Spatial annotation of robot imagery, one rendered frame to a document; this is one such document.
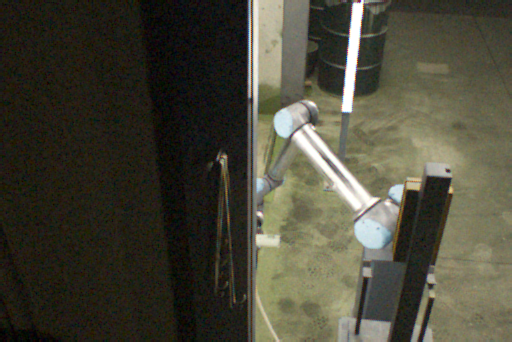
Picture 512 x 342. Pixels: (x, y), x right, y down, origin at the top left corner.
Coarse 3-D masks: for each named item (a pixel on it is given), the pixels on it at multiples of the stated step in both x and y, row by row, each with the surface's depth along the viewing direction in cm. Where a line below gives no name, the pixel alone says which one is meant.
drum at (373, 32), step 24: (336, 0) 467; (384, 0) 463; (336, 24) 478; (384, 24) 482; (336, 48) 488; (360, 48) 482; (336, 72) 500; (360, 72) 495; (336, 96) 512; (360, 96) 509
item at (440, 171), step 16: (432, 176) 137; (448, 176) 137; (432, 192) 139; (448, 192) 139; (416, 208) 148; (432, 208) 142; (416, 224) 146; (432, 224) 145; (416, 240) 148; (432, 240) 148; (416, 256) 152; (432, 256) 151; (416, 272) 155; (400, 288) 162; (416, 288) 158; (400, 304) 163; (416, 304) 162; (400, 320) 166; (400, 336) 170
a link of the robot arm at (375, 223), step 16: (288, 112) 254; (304, 112) 257; (288, 128) 252; (304, 128) 253; (304, 144) 252; (320, 144) 251; (320, 160) 249; (336, 160) 249; (336, 176) 247; (352, 176) 248; (336, 192) 250; (352, 192) 245; (368, 192) 248; (352, 208) 246; (368, 208) 241; (384, 208) 242; (368, 224) 238; (384, 224) 238; (368, 240) 243; (384, 240) 237
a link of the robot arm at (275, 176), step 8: (312, 104) 263; (312, 112) 260; (312, 120) 262; (288, 144) 282; (280, 152) 290; (288, 152) 286; (296, 152) 287; (280, 160) 292; (288, 160) 291; (272, 168) 300; (280, 168) 296; (288, 168) 299; (264, 176) 307; (272, 176) 302; (280, 176) 301; (272, 184) 305; (280, 184) 310
